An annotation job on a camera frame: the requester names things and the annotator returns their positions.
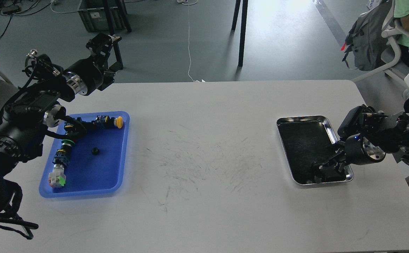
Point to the black table leg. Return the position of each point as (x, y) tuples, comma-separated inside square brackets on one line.
[(112, 23), (244, 13)]

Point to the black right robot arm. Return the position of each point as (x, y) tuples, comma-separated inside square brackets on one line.
[(365, 137)]

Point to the green push button switch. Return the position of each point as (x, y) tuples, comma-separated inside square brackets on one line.
[(67, 145)]

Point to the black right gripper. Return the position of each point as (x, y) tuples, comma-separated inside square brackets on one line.
[(356, 150)]

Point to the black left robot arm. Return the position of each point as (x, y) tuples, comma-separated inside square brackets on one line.
[(34, 112)]

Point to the silver metal tray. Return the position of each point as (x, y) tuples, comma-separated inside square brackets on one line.
[(304, 140)]

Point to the white office chair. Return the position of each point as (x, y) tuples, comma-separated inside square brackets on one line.
[(396, 31)]

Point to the grey backpack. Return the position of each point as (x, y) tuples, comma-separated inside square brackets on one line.
[(364, 39)]

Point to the blue plastic tray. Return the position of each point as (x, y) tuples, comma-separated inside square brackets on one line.
[(89, 174)]

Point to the white green switch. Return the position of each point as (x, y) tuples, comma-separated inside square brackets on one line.
[(56, 178)]

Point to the small black gear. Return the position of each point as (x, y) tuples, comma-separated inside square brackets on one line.
[(95, 151)]

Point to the yellow push button switch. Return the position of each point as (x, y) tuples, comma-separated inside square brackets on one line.
[(107, 122)]

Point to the blue black switch block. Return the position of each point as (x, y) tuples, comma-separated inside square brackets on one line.
[(62, 157)]

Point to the black table leg left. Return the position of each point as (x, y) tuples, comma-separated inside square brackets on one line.
[(112, 23)]

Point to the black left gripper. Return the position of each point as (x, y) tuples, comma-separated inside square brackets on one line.
[(88, 75)]

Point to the black table leg right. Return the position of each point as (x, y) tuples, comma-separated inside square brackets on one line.
[(244, 13)]

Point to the grey plastic crate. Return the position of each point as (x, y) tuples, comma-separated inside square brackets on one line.
[(92, 15)]

